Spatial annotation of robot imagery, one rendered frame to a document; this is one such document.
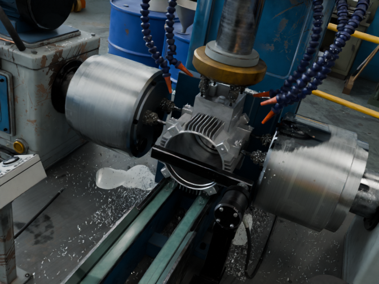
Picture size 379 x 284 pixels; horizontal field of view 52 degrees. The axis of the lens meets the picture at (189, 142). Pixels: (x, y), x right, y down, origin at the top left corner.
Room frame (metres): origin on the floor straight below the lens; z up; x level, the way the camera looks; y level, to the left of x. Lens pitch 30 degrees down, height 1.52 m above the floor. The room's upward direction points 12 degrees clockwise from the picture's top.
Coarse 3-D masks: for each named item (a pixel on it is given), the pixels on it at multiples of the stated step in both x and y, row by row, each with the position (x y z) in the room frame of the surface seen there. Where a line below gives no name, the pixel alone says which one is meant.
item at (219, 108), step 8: (208, 88) 0.96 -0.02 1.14; (216, 88) 0.97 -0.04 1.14; (224, 88) 0.97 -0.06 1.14; (200, 96) 0.88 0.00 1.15; (208, 96) 0.96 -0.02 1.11; (224, 96) 0.97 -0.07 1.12; (240, 96) 0.94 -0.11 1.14; (200, 104) 0.87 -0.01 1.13; (208, 104) 0.86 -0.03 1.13; (216, 104) 0.86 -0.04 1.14; (224, 104) 0.90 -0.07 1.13; (232, 104) 0.94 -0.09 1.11; (240, 104) 0.91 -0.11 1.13; (192, 112) 0.88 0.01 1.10; (200, 112) 0.87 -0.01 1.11; (208, 112) 0.86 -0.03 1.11; (216, 112) 0.86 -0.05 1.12; (224, 112) 0.85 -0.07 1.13; (232, 112) 0.85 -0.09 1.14; (240, 112) 0.93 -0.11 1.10; (224, 120) 0.85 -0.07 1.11; (232, 120) 0.85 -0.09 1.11; (224, 128) 0.85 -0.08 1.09
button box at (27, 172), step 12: (12, 156) 0.61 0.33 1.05; (24, 156) 0.60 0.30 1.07; (36, 156) 0.59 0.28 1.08; (0, 168) 0.55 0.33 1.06; (12, 168) 0.54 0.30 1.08; (24, 168) 0.56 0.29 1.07; (36, 168) 0.58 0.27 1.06; (0, 180) 0.51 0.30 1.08; (12, 180) 0.53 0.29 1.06; (24, 180) 0.55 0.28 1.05; (36, 180) 0.57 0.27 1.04; (0, 192) 0.50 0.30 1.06; (12, 192) 0.52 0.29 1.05; (24, 192) 0.54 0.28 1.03; (0, 204) 0.49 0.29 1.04
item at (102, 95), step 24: (72, 72) 0.98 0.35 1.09; (96, 72) 0.90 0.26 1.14; (120, 72) 0.90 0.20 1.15; (144, 72) 0.91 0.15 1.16; (72, 96) 0.87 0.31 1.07; (96, 96) 0.85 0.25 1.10; (120, 96) 0.85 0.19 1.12; (144, 96) 0.87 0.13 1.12; (168, 96) 1.00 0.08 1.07; (72, 120) 0.86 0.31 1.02; (96, 120) 0.83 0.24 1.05; (120, 120) 0.82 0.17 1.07; (144, 120) 0.86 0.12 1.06; (120, 144) 0.82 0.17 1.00; (144, 144) 0.88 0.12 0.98
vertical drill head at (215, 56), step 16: (224, 0) 0.91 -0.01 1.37; (240, 0) 0.87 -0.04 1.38; (256, 0) 0.88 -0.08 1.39; (224, 16) 0.89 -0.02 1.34; (240, 16) 0.87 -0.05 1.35; (256, 16) 0.88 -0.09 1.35; (224, 32) 0.88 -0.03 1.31; (240, 32) 0.87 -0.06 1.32; (256, 32) 0.90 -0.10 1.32; (208, 48) 0.89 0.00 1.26; (224, 48) 0.88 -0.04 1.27; (240, 48) 0.87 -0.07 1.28; (208, 64) 0.84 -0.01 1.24; (224, 64) 0.85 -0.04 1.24; (240, 64) 0.86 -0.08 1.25; (256, 64) 0.89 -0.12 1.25; (208, 80) 0.87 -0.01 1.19; (224, 80) 0.83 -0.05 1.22; (240, 80) 0.83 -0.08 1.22; (256, 80) 0.86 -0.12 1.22
